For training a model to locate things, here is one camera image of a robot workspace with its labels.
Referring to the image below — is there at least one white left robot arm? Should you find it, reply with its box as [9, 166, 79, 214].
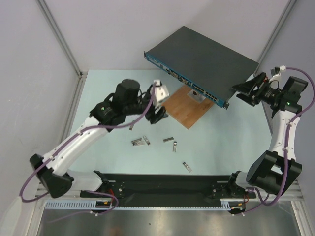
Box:
[30, 79, 169, 198]

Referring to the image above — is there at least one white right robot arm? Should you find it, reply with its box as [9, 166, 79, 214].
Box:
[226, 68, 308, 200]

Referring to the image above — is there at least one silver SFP module on pair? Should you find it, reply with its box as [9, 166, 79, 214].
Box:
[131, 138, 142, 143]

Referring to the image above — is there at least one silver SFP module centre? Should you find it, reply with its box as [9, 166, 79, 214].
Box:
[163, 137, 174, 143]

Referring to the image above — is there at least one wooden base board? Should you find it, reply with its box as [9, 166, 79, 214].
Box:
[162, 85, 214, 129]

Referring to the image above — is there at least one SFP module centre upright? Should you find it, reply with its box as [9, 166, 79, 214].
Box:
[172, 141, 177, 152]

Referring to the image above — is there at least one SFP module near front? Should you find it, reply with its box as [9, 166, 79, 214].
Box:
[182, 162, 192, 173]

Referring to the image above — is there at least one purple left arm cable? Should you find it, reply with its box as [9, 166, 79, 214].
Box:
[19, 82, 158, 223]

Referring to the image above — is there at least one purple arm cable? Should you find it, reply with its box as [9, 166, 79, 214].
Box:
[19, 82, 158, 223]
[231, 66, 315, 217]

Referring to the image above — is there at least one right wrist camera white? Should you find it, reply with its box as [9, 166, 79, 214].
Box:
[269, 65, 286, 82]

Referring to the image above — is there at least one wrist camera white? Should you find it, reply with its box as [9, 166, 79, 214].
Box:
[269, 65, 286, 82]
[150, 80, 170, 108]

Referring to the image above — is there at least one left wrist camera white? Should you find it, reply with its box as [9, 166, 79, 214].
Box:
[150, 80, 170, 108]

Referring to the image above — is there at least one black blue network switch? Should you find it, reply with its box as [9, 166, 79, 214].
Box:
[144, 26, 259, 109]

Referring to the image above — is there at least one metal switch stand bracket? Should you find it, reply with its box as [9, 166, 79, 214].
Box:
[188, 89, 206, 103]

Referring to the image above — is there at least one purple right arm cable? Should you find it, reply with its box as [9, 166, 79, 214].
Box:
[231, 66, 315, 217]

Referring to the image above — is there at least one aluminium frame post right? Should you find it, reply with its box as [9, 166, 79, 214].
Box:
[253, 0, 298, 75]

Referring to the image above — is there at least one aluminium frame post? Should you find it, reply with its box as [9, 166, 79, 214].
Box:
[35, 0, 83, 78]
[253, 0, 298, 75]

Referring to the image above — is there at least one aluminium frame post left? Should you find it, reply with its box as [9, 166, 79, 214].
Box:
[35, 0, 83, 78]

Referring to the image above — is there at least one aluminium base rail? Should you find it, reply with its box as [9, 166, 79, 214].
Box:
[35, 181, 303, 201]

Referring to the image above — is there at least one grey slotted cable duct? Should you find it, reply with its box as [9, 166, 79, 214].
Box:
[45, 199, 247, 210]

